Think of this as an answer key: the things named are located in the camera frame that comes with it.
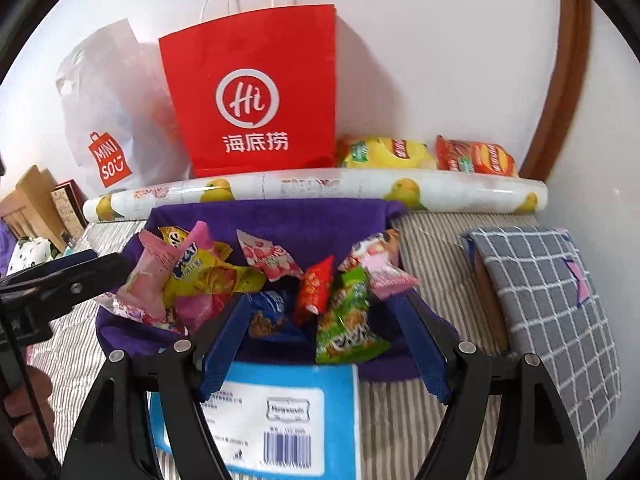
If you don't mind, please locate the white Miniso plastic bag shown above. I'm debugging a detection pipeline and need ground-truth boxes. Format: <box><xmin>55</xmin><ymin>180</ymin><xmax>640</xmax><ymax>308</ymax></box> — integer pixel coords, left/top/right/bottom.
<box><xmin>55</xmin><ymin>20</ymin><xmax>191</xmax><ymax>196</ymax></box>

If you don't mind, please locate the pink mushroom biscuit bag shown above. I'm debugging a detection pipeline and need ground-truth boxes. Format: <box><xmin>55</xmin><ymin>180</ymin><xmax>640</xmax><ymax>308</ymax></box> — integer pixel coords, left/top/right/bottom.
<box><xmin>338</xmin><ymin>229</ymin><xmax>419</xmax><ymax>300</ymax></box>

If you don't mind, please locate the pale pink snack packet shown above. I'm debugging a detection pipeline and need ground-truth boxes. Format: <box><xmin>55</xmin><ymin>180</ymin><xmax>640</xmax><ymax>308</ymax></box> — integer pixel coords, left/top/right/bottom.
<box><xmin>116</xmin><ymin>229</ymin><xmax>181</xmax><ymax>322</ymax></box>

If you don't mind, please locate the person's left hand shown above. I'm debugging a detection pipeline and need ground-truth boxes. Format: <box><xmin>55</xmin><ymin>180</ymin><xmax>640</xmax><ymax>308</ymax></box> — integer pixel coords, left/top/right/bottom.
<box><xmin>4</xmin><ymin>365</ymin><xmax>54</xmax><ymax>460</ymax></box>

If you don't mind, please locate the orange chips bag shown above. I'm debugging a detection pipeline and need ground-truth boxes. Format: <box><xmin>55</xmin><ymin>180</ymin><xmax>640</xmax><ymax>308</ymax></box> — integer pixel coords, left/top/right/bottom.
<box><xmin>435</xmin><ymin>136</ymin><xmax>518</xmax><ymax>178</ymax></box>

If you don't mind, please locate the purple towel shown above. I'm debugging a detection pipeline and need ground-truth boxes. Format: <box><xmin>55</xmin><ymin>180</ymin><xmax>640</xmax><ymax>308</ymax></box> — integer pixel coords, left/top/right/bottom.
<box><xmin>96</xmin><ymin>198</ymin><xmax>420</xmax><ymax>382</ymax></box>

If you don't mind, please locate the fruit-print rolled mat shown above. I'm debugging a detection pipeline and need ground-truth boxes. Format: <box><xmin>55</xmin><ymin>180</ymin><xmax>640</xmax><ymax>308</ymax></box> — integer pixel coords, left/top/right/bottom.
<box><xmin>82</xmin><ymin>168</ymin><xmax>549</xmax><ymax>222</ymax></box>

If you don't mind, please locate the green snack packet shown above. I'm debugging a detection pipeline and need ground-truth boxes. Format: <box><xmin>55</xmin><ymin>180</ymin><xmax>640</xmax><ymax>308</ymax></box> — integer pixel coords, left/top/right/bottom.
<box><xmin>316</xmin><ymin>266</ymin><xmax>390</xmax><ymax>365</ymax></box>

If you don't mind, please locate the brown door frame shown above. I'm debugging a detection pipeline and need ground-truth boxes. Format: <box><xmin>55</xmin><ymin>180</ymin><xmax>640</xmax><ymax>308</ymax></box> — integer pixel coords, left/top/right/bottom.
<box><xmin>520</xmin><ymin>0</ymin><xmax>592</xmax><ymax>181</ymax></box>

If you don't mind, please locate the grey checked folded cloth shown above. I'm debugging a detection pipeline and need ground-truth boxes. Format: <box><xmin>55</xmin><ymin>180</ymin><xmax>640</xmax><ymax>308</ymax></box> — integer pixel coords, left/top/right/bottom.
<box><xmin>464</xmin><ymin>226</ymin><xmax>622</xmax><ymax>448</ymax></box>

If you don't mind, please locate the striped quilted mattress pad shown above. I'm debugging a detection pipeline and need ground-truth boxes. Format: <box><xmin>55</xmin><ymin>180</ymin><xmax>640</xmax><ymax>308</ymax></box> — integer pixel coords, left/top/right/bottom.
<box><xmin>27</xmin><ymin>211</ymin><xmax>616</xmax><ymax>480</ymax></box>

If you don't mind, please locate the red Haidilao paper bag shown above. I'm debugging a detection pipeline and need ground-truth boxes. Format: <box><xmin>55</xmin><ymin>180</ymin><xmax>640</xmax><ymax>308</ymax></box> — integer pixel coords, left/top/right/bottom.
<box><xmin>158</xmin><ymin>4</ymin><xmax>336</xmax><ymax>177</ymax></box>

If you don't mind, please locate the blue snack packet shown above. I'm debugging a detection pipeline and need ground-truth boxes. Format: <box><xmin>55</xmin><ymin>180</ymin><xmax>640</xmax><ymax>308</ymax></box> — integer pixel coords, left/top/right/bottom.
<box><xmin>248</xmin><ymin>290</ymin><xmax>307</xmax><ymax>344</ymax></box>

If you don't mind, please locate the blue tissue pack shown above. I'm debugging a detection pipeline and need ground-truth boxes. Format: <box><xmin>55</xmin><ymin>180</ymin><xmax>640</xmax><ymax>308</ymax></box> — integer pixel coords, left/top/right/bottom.
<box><xmin>148</xmin><ymin>361</ymin><xmax>362</xmax><ymax>480</ymax></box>

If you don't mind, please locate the strawberry jelly packet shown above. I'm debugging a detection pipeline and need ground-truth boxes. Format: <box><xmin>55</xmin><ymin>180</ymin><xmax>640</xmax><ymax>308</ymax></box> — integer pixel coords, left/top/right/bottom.
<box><xmin>236</xmin><ymin>230</ymin><xmax>303</xmax><ymax>282</ymax></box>

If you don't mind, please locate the red candy packet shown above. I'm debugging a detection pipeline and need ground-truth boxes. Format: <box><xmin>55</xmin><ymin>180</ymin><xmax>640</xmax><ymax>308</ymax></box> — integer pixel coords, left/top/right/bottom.
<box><xmin>293</xmin><ymin>256</ymin><xmax>334</xmax><ymax>326</ymax></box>

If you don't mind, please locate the pink yellow chips bag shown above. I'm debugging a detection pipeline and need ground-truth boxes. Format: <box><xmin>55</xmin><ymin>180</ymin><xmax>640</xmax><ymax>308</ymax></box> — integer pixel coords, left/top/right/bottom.
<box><xmin>160</xmin><ymin>221</ymin><xmax>266</xmax><ymax>333</ymax></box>

